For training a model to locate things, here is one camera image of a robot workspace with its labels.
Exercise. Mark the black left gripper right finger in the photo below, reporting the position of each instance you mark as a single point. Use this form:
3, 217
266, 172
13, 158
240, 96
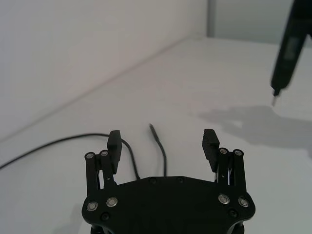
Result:
210, 148

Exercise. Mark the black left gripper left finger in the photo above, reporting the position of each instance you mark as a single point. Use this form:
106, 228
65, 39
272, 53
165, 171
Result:
114, 151

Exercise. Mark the black pen-shaped tool silver tip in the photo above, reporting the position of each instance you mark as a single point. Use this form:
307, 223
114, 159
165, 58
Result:
287, 48

